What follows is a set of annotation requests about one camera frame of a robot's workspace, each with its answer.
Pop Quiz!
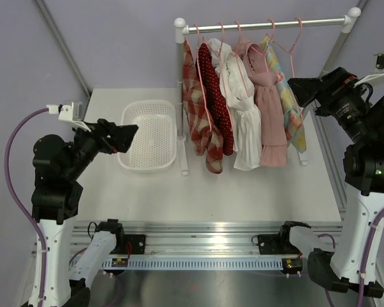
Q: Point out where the pink hanger of white skirt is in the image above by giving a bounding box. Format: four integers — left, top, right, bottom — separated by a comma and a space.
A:
234, 20, 250, 97

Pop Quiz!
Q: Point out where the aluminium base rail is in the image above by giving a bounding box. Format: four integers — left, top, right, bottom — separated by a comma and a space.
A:
31, 222, 377, 260

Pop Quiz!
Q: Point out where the red plaid skirt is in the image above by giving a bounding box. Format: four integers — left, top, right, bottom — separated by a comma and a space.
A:
182, 41, 223, 174

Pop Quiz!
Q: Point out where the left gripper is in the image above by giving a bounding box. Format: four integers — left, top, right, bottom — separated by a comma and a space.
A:
64, 117, 138, 180

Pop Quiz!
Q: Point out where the white skirt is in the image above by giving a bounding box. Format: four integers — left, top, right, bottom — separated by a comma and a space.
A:
207, 38, 262, 171

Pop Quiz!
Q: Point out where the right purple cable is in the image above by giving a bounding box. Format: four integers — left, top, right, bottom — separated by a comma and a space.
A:
316, 198, 384, 307

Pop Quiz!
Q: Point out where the pink hanger of red skirt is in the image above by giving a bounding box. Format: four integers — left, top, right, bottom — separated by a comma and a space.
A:
218, 22, 232, 59

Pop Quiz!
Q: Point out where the pastel floral skirt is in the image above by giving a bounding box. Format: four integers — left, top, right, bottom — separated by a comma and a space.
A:
260, 35, 307, 153

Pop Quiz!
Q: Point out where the red polka dot skirt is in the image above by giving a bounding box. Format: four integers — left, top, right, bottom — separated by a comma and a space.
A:
196, 43, 234, 156

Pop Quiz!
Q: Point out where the white slotted cable duct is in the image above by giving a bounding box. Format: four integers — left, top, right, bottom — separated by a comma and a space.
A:
102, 258, 283, 271

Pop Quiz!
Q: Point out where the pink hanger of plaid skirt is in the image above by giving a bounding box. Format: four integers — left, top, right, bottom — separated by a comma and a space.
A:
193, 23, 212, 132

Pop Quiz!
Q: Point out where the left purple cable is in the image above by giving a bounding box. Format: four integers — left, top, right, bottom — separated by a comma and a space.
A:
4, 107, 51, 297

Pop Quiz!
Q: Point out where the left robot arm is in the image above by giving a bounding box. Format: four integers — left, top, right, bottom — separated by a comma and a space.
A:
27, 119, 138, 306

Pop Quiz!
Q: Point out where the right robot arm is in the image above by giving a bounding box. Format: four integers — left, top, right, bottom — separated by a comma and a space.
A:
253, 65, 384, 298

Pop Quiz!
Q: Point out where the pink hanger of floral skirt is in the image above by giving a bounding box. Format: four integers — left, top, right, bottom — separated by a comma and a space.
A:
270, 17, 307, 124

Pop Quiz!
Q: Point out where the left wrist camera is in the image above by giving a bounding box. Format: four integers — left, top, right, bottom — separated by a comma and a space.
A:
46, 100, 91, 132

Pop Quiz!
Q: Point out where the white metal clothes rack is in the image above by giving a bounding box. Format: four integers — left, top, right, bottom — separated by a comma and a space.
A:
173, 7, 362, 176

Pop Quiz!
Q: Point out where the pink skirt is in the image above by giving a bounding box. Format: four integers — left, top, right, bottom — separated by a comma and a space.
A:
234, 38, 287, 168

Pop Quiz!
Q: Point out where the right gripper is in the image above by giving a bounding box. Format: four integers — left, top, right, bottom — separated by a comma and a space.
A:
289, 67, 375, 145

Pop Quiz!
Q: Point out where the purple cable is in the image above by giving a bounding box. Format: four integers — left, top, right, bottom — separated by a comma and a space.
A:
4, 107, 51, 297
316, 198, 384, 307

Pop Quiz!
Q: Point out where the white plastic basket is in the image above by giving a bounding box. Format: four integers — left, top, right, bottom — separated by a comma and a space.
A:
118, 100, 177, 173

